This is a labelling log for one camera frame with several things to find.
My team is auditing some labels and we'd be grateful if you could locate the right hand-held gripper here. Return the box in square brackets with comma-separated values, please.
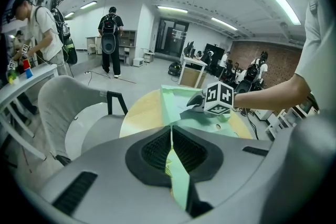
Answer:
[186, 81, 234, 115]

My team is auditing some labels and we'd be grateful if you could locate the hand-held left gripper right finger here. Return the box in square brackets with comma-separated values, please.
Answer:
[172, 125, 284, 219]

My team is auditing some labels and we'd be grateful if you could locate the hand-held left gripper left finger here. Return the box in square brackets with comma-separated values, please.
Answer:
[38, 125, 194, 224]

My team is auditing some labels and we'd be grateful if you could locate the green cardboard box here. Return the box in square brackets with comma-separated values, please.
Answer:
[160, 84, 240, 211]

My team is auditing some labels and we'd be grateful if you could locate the person's right forearm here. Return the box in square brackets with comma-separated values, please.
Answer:
[233, 73, 312, 111]

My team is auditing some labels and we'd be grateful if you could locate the black floor bag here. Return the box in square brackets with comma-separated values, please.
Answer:
[167, 61, 183, 77]

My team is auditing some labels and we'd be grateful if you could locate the black computer monitor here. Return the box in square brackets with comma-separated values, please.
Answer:
[183, 40, 196, 59]

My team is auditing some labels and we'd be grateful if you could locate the large black screen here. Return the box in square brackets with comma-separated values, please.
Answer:
[204, 43, 226, 76]

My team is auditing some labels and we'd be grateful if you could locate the white storage shelf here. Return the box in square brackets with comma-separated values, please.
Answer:
[265, 97, 320, 140]

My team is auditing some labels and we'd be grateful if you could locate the round wooden table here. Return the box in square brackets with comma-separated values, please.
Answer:
[119, 90, 253, 140]

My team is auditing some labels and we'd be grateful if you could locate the black glass double door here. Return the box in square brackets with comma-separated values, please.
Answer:
[154, 17, 190, 58]

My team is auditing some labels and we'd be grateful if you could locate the grey armchair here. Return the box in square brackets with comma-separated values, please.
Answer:
[37, 75, 129, 166]

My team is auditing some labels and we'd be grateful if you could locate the grey desk hutch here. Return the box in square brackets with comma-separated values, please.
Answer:
[118, 29, 138, 65]

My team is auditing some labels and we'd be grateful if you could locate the black backpack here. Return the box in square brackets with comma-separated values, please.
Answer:
[101, 14, 119, 55]
[51, 7, 78, 66]

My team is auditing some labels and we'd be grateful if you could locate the long white desk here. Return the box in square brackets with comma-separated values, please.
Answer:
[0, 63, 59, 161]

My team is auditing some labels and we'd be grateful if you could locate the person's white t-shirt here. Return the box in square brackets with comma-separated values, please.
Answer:
[295, 0, 336, 119]

